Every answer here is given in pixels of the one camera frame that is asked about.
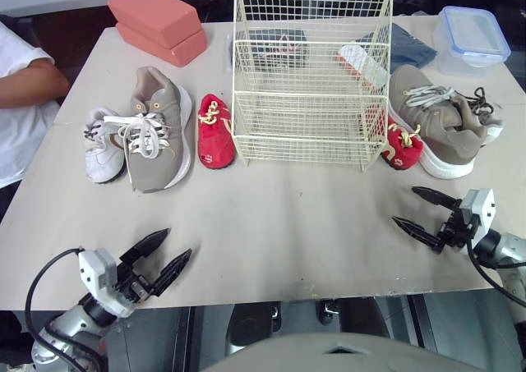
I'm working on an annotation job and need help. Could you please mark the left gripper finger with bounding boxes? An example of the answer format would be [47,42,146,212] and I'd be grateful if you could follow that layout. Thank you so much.
[119,227,172,267]
[152,247,193,298]

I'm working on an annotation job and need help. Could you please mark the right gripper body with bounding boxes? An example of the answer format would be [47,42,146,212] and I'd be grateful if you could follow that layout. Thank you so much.
[436,206,481,255]

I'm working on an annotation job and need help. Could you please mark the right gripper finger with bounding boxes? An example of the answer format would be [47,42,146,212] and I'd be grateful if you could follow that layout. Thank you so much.
[411,186,462,214]
[390,215,445,255]

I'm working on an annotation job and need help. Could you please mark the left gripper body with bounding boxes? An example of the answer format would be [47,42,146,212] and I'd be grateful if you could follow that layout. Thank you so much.
[115,259,161,304]

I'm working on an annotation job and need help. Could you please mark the large taupe sneaker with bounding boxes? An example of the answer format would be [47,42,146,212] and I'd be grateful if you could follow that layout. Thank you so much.
[122,66,194,195]
[387,63,491,181]

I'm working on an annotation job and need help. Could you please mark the small red shoe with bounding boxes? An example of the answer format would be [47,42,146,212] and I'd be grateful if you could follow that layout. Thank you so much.
[379,114,425,172]
[196,93,237,171]

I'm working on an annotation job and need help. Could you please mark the robot body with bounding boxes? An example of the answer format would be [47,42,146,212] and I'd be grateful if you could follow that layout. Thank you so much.
[197,297,494,372]

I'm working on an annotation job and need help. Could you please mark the dark blue folded cloth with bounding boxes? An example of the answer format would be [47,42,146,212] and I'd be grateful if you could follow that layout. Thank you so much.
[354,22,438,72]

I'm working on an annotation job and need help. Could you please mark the clear box with blue lid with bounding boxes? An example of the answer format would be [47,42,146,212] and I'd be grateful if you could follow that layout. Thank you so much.
[431,5,512,78]

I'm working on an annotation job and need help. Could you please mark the person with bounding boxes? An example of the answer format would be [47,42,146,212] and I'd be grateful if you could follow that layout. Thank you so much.
[0,14,72,190]

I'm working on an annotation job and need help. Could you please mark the red-brown foam block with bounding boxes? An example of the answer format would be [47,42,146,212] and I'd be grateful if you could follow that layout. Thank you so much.
[115,21,210,67]
[107,0,202,49]

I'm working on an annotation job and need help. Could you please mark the black pack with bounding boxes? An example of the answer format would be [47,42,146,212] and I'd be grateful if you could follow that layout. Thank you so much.
[245,28,310,72]

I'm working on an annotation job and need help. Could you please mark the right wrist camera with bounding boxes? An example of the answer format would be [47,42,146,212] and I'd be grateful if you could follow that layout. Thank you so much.
[459,187,496,242]

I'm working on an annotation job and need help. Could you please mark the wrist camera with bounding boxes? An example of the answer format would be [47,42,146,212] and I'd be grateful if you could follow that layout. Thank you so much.
[459,187,496,242]
[77,247,121,307]

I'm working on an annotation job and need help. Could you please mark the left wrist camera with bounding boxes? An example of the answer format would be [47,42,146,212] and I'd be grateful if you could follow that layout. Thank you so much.
[77,247,121,307]

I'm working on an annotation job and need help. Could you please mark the cream wire basket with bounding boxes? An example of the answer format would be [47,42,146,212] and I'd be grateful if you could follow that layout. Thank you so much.
[232,0,395,172]

